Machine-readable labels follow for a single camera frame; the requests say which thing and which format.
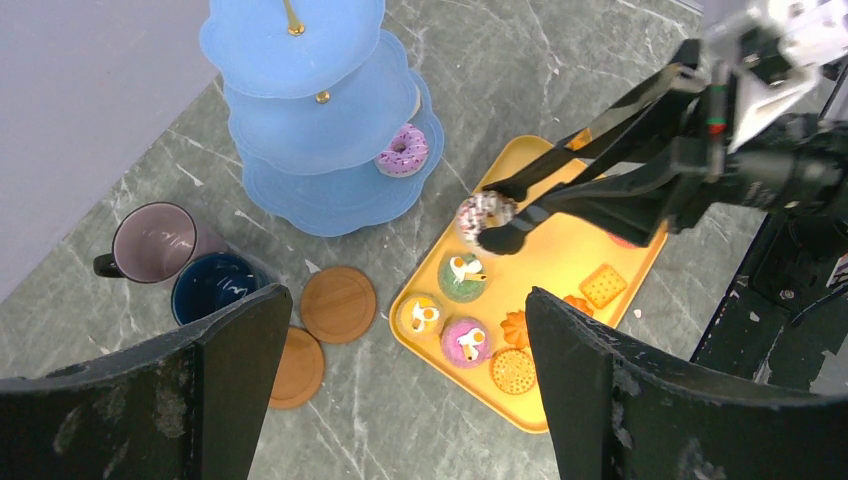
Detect round orange cookie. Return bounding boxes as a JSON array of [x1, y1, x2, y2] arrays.
[[490, 348, 537, 395]]

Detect blue three-tier cake stand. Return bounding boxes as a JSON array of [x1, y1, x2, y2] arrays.
[[200, 0, 444, 237]]

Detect yellow serving tray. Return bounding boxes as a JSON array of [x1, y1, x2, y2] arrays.
[[388, 135, 669, 435]]

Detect red frosted donut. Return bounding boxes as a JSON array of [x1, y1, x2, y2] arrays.
[[607, 233, 639, 249]]

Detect wooden coaster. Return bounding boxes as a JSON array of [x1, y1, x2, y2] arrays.
[[269, 327, 325, 410], [299, 266, 377, 344]]

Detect left wooden coaster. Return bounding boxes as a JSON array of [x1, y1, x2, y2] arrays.
[[269, 327, 325, 410]]

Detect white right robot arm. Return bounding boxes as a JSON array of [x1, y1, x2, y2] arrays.
[[501, 39, 847, 246]]

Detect dark orange swirl cookie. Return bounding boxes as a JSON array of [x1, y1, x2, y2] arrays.
[[563, 295, 594, 318]]

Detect purple cupcake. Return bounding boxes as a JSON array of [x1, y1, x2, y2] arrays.
[[440, 317, 492, 369]]

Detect black food tongs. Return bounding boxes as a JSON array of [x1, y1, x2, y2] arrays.
[[470, 61, 706, 255]]

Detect yellow cupcake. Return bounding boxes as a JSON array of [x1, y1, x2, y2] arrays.
[[395, 293, 447, 341]]

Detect green cupcake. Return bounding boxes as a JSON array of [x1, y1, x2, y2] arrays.
[[437, 253, 487, 303]]

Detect right wooden coaster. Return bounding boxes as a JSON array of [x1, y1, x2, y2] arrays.
[[299, 266, 377, 344]]

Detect dark blue mug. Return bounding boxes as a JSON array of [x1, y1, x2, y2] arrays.
[[170, 252, 272, 326]]

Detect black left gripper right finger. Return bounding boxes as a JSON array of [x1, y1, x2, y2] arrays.
[[526, 287, 847, 479]]

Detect square cracker biscuit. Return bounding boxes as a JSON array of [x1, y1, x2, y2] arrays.
[[579, 264, 628, 309]]

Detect purple-grey mug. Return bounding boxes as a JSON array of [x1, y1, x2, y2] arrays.
[[92, 202, 228, 288]]

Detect chocolate white sprinkled donut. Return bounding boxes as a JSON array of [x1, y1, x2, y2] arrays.
[[454, 191, 518, 248]]

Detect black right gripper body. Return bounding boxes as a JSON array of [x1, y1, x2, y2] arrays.
[[543, 39, 712, 246]]

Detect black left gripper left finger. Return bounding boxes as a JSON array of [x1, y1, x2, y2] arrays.
[[1, 284, 293, 479]]

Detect purple sprinkled donut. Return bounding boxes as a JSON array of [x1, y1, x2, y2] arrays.
[[374, 123, 429, 178]]

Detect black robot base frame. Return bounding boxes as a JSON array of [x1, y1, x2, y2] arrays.
[[690, 215, 847, 395]]

